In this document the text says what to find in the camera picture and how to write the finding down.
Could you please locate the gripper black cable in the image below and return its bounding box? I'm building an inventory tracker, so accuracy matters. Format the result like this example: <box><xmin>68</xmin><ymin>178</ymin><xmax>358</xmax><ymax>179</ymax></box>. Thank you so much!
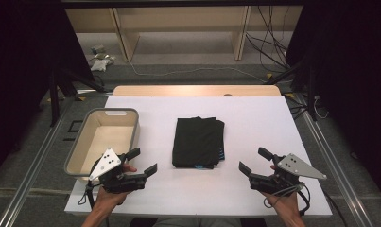
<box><xmin>263</xmin><ymin>183</ymin><xmax>312</xmax><ymax>218</ymax></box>
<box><xmin>78</xmin><ymin>182</ymin><xmax>96</xmax><ymax>210</ymax></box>

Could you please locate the person's left hand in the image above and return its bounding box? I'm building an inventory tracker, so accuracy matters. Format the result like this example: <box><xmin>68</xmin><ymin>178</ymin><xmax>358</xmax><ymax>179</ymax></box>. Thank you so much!
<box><xmin>93</xmin><ymin>164</ymin><xmax>138</xmax><ymax>213</ymax></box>

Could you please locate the white crumpled cloth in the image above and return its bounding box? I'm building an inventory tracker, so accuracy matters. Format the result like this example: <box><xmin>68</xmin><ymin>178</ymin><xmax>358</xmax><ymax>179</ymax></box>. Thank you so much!
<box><xmin>89</xmin><ymin>57</ymin><xmax>115</xmax><ymax>72</ymax></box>

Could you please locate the black cloth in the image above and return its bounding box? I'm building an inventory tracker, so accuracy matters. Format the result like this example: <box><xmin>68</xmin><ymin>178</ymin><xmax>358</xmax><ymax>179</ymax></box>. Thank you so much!
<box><xmin>171</xmin><ymin>116</ymin><xmax>226</xmax><ymax>170</ymax></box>

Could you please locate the black metal stand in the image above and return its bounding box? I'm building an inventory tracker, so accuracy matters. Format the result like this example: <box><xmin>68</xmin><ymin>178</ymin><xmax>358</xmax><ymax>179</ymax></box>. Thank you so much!
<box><xmin>265</xmin><ymin>56</ymin><xmax>319</xmax><ymax>122</ymax></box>
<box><xmin>47</xmin><ymin>67</ymin><xmax>113</xmax><ymax>127</ymax></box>

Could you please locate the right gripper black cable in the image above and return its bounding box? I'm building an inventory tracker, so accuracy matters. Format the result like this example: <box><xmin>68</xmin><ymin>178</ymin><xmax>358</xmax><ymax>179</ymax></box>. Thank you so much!
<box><xmin>263</xmin><ymin>183</ymin><xmax>312</xmax><ymax>218</ymax></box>

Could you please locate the dark curtain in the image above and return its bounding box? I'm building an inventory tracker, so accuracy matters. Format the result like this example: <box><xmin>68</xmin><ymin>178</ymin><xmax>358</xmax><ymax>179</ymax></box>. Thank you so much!
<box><xmin>0</xmin><ymin>0</ymin><xmax>95</xmax><ymax>179</ymax></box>
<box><xmin>286</xmin><ymin>0</ymin><xmax>381</xmax><ymax>204</ymax></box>

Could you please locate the beige basket with grey rim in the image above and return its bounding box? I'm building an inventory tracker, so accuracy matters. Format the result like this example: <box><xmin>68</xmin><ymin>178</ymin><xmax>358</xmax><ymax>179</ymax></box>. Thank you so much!
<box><xmin>63</xmin><ymin>107</ymin><xmax>141</xmax><ymax>184</ymax></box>

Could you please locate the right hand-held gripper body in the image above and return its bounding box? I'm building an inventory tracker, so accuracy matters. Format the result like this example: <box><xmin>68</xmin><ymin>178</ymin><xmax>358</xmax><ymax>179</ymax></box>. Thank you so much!
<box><xmin>248</xmin><ymin>153</ymin><xmax>328</xmax><ymax>195</ymax></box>

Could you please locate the white board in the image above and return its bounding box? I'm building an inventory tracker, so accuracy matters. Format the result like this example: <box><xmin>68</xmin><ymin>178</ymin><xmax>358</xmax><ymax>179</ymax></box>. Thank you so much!
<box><xmin>63</xmin><ymin>96</ymin><xmax>333</xmax><ymax>218</ymax></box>

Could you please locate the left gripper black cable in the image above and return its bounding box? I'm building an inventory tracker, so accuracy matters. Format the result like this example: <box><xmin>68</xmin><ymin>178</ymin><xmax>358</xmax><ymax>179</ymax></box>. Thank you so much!
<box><xmin>78</xmin><ymin>182</ymin><xmax>96</xmax><ymax>210</ymax></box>

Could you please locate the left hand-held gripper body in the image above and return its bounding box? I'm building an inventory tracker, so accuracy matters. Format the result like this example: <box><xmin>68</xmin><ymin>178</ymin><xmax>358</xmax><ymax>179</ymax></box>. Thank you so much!
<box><xmin>88</xmin><ymin>148</ymin><xmax>148</xmax><ymax>194</ymax></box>

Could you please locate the black cable bundle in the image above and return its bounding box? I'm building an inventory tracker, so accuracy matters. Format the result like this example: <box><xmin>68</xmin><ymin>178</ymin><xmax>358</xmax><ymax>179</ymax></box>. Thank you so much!
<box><xmin>245</xmin><ymin>6</ymin><xmax>290</xmax><ymax>73</ymax></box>

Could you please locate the person's right hand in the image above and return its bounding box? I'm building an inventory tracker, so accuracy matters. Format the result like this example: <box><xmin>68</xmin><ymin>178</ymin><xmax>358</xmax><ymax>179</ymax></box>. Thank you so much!
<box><xmin>262</xmin><ymin>188</ymin><xmax>301</xmax><ymax>218</ymax></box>

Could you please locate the metal floor rail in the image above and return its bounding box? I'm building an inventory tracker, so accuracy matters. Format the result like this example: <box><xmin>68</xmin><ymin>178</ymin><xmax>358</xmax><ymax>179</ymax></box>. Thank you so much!
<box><xmin>0</xmin><ymin>94</ymin><xmax>82</xmax><ymax>227</ymax></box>
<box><xmin>293</xmin><ymin>93</ymin><xmax>375</xmax><ymax>227</ymax></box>

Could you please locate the wooden table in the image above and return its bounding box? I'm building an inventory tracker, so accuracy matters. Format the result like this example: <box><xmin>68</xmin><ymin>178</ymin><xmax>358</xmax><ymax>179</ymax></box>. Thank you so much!
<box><xmin>112</xmin><ymin>84</ymin><xmax>282</xmax><ymax>97</ymax></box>

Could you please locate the light wooden shelf unit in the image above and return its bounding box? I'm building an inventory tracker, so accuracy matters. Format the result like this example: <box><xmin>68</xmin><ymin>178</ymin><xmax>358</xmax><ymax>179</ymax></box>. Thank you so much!
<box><xmin>64</xmin><ymin>6</ymin><xmax>304</xmax><ymax>62</ymax></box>

